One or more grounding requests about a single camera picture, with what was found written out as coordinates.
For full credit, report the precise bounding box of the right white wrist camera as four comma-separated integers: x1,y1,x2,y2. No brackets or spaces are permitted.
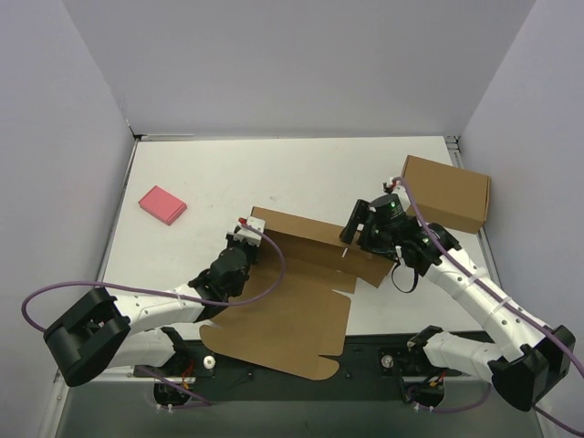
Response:
382,176,404,193

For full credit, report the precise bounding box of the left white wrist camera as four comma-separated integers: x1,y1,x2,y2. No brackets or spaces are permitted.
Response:
227,216,266,247

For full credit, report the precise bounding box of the aluminium frame rail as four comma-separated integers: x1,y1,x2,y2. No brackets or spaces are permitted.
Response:
53,365,135,388

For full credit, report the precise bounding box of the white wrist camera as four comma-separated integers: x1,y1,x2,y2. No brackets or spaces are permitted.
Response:
227,216,266,247
382,176,404,193

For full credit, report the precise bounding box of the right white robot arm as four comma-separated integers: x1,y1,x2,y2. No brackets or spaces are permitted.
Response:
339,193,576,412

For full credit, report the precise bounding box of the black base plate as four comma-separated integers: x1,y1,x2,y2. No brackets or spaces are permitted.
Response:
136,333,498,403

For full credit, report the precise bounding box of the folded brown cardboard box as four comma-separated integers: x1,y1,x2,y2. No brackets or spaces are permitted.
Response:
401,155,491,235

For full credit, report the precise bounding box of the small pink box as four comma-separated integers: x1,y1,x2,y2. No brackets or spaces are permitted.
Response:
138,185,187,225

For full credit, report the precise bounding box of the brown cardboard box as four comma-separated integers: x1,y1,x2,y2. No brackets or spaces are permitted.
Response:
401,155,491,235
200,206,392,359

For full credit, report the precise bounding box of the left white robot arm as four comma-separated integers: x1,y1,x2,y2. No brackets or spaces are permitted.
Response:
43,226,263,387

